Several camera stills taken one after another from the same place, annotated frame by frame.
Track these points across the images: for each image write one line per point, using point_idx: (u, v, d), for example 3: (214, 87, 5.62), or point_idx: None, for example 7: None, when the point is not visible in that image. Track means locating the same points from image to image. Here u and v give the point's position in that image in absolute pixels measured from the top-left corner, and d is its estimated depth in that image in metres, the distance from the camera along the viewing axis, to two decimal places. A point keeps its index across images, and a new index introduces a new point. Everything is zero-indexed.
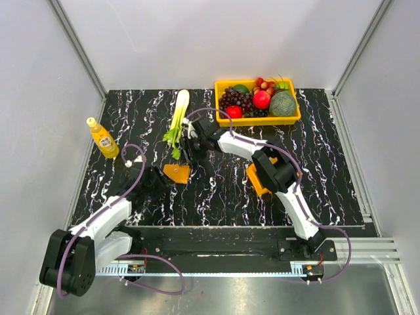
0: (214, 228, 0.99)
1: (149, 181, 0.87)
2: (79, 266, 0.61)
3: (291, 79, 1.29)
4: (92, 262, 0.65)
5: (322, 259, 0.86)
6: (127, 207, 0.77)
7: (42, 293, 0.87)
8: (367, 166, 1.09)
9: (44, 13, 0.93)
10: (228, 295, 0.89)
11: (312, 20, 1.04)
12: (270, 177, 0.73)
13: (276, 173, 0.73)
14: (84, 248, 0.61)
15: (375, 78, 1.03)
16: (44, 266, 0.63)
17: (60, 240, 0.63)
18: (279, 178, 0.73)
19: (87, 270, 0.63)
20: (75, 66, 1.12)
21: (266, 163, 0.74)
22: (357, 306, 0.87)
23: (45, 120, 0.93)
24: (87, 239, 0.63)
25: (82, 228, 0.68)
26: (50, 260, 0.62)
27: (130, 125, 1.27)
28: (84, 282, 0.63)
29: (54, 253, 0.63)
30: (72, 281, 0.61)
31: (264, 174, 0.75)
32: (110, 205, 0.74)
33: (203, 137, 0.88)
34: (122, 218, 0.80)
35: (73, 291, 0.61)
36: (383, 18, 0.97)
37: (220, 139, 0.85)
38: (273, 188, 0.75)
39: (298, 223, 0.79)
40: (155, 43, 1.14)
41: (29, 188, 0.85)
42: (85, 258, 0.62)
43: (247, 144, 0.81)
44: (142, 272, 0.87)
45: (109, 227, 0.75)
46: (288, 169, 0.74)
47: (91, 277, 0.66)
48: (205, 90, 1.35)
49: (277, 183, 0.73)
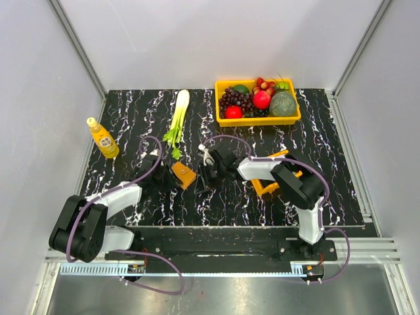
0: (214, 228, 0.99)
1: (159, 174, 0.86)
2: (91, 231, 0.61)
3: (291, 79, 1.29)
4: (102, 231, 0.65)
5: (321, 258, 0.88)
6: (138, 191, 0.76)
7: (42, 294, 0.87)
8: (367, 166, 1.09)
9: (44, 13, 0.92)
10: (228, 295, 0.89)
11: (312, 20, 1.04)
12: (298, 193, 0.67)
13: (304, 188, 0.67)
14: (98, 214, 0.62)
15: (375, 78, 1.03)
16: (56, 228, 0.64)
17: (75, 205, 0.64)
18: (308, 192, 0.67)
19: (97, 237, 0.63)
20: (76, 66, 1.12)
21: (291, 178, 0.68)
22: (357, 306, 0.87)
23: (45, 121, 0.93)
24: (102, 207, 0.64)
25: (97, 196, 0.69)
26: (62, 223, 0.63)
27: (130, 125, 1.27)
28: (92, 250, 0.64)
29: (67, 216, 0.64)
30: (81, 247, 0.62)
31: (290, 191, 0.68)
32: (124, 186, 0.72)
33: (222, 167, 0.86)
34: (131, 202, 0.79)
35: (81, 256, 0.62)
36: (383, 18, 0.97)
37: (239, 167, 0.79)
38: (301, 205, 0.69)
39: (310, 231, 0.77)
40: (155, 44, 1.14)
41: (29, 188, 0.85)
42: (98, 225, 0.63)
43: (264, 161, 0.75)
44: (142, 272, 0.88)
45: (119, 204, 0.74)
46: (316, 183, 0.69)
47: (99, 247, 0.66)
48: (206, 90, 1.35)
49: (308, 199, 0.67)
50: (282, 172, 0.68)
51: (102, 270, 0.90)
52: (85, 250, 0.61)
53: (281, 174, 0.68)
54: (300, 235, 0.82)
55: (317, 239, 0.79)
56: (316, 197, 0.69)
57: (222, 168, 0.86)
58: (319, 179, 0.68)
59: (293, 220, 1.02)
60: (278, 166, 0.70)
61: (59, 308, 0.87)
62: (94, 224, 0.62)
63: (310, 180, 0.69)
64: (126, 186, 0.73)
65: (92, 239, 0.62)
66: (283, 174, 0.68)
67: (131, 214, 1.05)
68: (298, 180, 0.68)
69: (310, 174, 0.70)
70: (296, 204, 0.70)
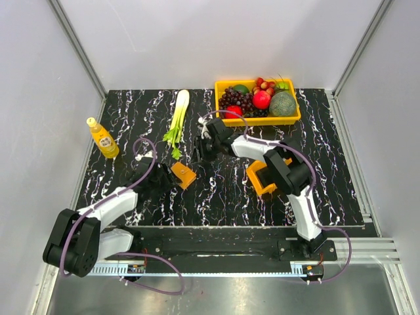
0: (214, 228, 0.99)
1: (155, 176, 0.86)
2: (84, 246, 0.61)
3: (291, 79, 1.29)
4: (96, 245, 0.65)
5: (321, 258, 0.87)
6: (134, 198, 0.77)
7: (42, 294, 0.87)
8: (367, 166, 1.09)
9: (44, 13, 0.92)
10: (228, 295, 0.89)
11: (312, 20, 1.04)
12: (284, 178, 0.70)
13: (291, 174, 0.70)
14: (91, 228, 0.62)
15: (375, 78, 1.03)
16: (48, 243, 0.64)
17: (67, 219, 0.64)
18: (294, 179, 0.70)
19: (90, 252, 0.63)
20: (76, 66, 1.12)
21: (280, 164, 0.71)
22: (357, 306, 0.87)
23: (45, 121, 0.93)
24: (94, 220, 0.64)
25: (90, 209, 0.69)
26: (55, 237, 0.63)
27: (130, 125, 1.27)
28: (86, 264, 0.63)
29: (61, 231, 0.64)
30: (75, 261, 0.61)
31: (277, 176, 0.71)
32: (117, 193, 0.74)
33: (217, 140, 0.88)
34: (128, 209, 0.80)
35: (75, 270, 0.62)
36: (383, 18, 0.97)
37: (233, 142, 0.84)
38: (286, 190, 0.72)
39: (305, 225, 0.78)
40: (155, 43, 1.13)
41: (29, 188, 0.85)
42: (91, 239, 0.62)
43: (260, 144, 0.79)
44: (142, 272, 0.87)
45: (115, 214, 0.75)
46: (304, 171, 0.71)
47: (94, 260, 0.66)
48: (206, 90, 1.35)
49: (292, 186, 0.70)
50: (273, 157, 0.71)
51: (102, 270, 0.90)
52: (79, 265, 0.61)
53: (272, 159, 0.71)
54: (297, 231, 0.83)
55: (314, 236, 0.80)
56: (302, 184, 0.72)
57: (216, 144, 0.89)
58: (308, 168, 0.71)
59: (293, 220, 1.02)
60: (271, 151, 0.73)
61: (59, 308, 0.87)
62: (87, 238, 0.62)
63: (298, 167, 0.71)
64: (121, 192, 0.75)
65: (85, 253, 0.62)
66: (274, 159, 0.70)
67: (131, 214, 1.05)
68: (287, 167, 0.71)
69: (300, 163, 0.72)
70: (282, 189, 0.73)
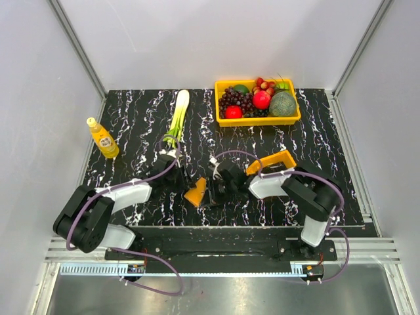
0: (215, 228, 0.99)
1: (171, 174, 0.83)
2: (96, 222, 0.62)
3: (291, 79, 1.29)
4: (105, 225, 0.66)
5: (321, 258, 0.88)
6: (147, 191, 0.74)
7: (42, 294, 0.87)
8: (367, 166, 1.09)
9: (44, 12, 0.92)
10: (228, 295, 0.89)
11: (312, 20, 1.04)
12: (314, 206, 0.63)
13: (319, 199, 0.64)
14: (105, 206, 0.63)
15: (375, 78, 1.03)
16: (61, 214, 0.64)
17: (83, 194, 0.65)
18: (324, 203, 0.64)
19: (99, 230, 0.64)
20: (75, 66, 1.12)
21: (304, 191, 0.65)
22: (357, 306, 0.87)
23: (45, 121, 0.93)
24: (109, 200, 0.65)
25: (107, 189, 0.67)
26: (68, 209, 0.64)
27: (130, 125, 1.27)
28: (91, 241, 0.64)
29: (75, 204, 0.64)
30: (82, 236, 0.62)
31: (304, 204, 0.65)
32: (134, 183, 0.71)
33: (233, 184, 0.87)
34: (138, 199, 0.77)
35: (80, 245, 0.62)
36: (383, 18, 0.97)
37: (251, 184, 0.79)
38: (319, 218, 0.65)
39: (315, 235, 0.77)
40: (155, 43, 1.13)
41: (28, 188, 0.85)
42: (102, 216, 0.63)
43: (275, 178, 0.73)
44: (142, 272, 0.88)
45: (126, 201, 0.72)
46: (333, 193, 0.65)
47: (99, 241, 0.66)
48: (205, 90, 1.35)
49: (324, 211, 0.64)
50: (293, 186, 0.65)
51: (102, 270, 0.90)
52: (86, 241, 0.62)
53: (293, 188, 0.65)
54: (302, 239, 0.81)
55: (319, 242, 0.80)
56: (333, 207, 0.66)
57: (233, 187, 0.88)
58: (335, 189, 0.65)
59: (293, 220, 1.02)
60: (288, 179, 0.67)
61: (59, 308, 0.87)
62: (99, 215, 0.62)
63: (325, 189, 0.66)
64: (137, 182, 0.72)
65: (94, 230, 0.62)
66: (296, 189, 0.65)
67: (131, 214, 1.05)
68: (312, 192, 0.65)
69: (324, 184, 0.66)
70: (313, 218, 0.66)
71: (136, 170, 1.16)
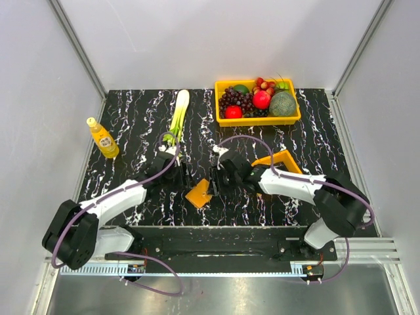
0: (214, 228, 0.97)
1: (170, 173, 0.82)
2: (79, 243, 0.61)
3: (291, 79, 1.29)
4: (92, 240, 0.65)
5: (321, 258, 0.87)
6: (140, 194, 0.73)
7: (43, 293, 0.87)
8: (367, 166, 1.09)
9: (44, 12, 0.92)
10: (228, 295, 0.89)
11: (312, 20, 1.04)
12: (342, 221, 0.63)
13: (347, 214, 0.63)
14: (88, 226, 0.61)
15: (375, 78, 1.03)
16: (48, 231, 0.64)
17: (69, 210, 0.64)
18: (352, 219, 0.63)
19: (85, 247, 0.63)
20: (76, 66, 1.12)
21: (335, 205, 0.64)
22: (356, 306, 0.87)
23: (45, 120, 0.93)
24: (94, 218, 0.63)
25: (92, 203, 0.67)
26: (54, 226, 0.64)
27: (130, 125, 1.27)
28: (80, 257, 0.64)
29: (61, 220, 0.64)
30: (69, 254, 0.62)
31: (333, 219, 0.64)
32: (125, 188, 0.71)
33: (238, 176, 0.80)
34: (134, 202, 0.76)
35: (68, 262, 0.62)
36: (383, 18, 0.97)
37: (262, 180, 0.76)
38: (344, 233, 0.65)
39: (322, 241, 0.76)
40: (155, 43, 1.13)
41: (28, 188, 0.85)
42: (87, 235, 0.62)
43: (300, 182, 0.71)
44: (142, 272, 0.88)
45: (119, 208, 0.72)
46: (359, 208, 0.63)
47: (89, 254, 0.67)
48: (205, 90, 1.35)
49: (352, 227, 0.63)
50: (324, 200, 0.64)
51: (102, 270, 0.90)
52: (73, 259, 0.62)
53: (324, 203, 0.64)
54: (305, 240, 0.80)
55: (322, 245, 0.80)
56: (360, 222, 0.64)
57: (237, 180, 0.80)
58: (363, 203, 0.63)
59: (293, 220, 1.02)
60: (319, 191, 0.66)
61: (59, 308, 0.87)
62: (83, 235, 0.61)
63: (352, 205, 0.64)
64: (128, 188, 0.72)
65: (79, 249, 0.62)
66: (327, 202, 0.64)
67: (131, 214, 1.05)
68: (342, 207, 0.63)
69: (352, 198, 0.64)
70: (339, 232, 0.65)
71: (136, 169, 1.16)
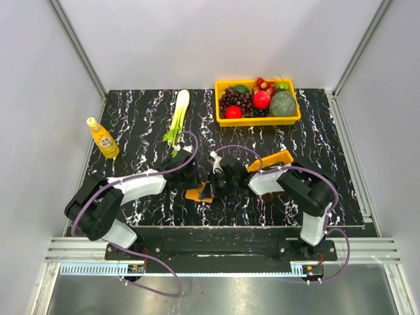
0: (214, 228, 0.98)
1: (188, 171, 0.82)
2: (102, 213, 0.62)
3: (291, 79, 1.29)
4: (113, 215, 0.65)
5: (321, 258, 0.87)
6: (160, 184, 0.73)
7: (42, 294, 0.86)
8: (367, 166, 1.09)
9: (43, 12, 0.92)
10: (228, 295, 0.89)
11: (313, 20, 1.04)
12: (309, 200, 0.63)
13: (315, 193, 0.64)
14: (113, 199, 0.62)
15: (375, 78, 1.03)
16: (73, 199, 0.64)
17: (95, 183, 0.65)
18: (319, 198, 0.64)
19: (105, 220, 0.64)
20: (75, 66, 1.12)
21: (299, 186, 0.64)
22: (356, 305, 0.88)
23: (45, 120, 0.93)
24: (119, 192, 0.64)
25: (118, 180, 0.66)
26: (79, 195, 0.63)
27: (130, 125, 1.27)
28: (98, 230, 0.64)
29: (86, 191, 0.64)
30: (89, 225, 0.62)
31: (300, 198, 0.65)
32: (148, 175, 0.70)
33: (235, 180, 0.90)
34: (151, 191, 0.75)
35: (86, 233, 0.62)
36: (384, 18, 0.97)
37: (250, 182, 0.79)
38: (313, 212, 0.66)
39: (314, 233, 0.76)
40: (155, 43, 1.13)
41: (28, 189, 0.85)
42: (110, 209, 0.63)
43: (272, 172, 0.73)
44: (142, 272, 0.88)
45: (137, 192, 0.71)
46: (327, 189, 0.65)
47: (105, 230, 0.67)
48: (206, 90, 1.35)
49: (319, 206, 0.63)
50: (289, 180, 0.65)
51: (102, 270, 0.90)
52: (92, 230, 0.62)
53: (289, 182, 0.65)
54: (301, 237, 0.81)
55: (319, 241, 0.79)
56: (327, 203, 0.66)
57: (233, 183, 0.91)
58: (330, 185, 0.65)
59: (293, 220, 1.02)
60: (284, 173, 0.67)
61: (59, 308, 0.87)
62: (107, 206, 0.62)
63: (320, 186, 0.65)
64: (152, 174, 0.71)
65: (101, 220, 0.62)
66: (291, 182, 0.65)
67: (131, 214, 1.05)
68: (308, 187, 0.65)
69: (319, 180, 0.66)
70: (308, 211, 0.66)
71: (136, 169, 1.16)
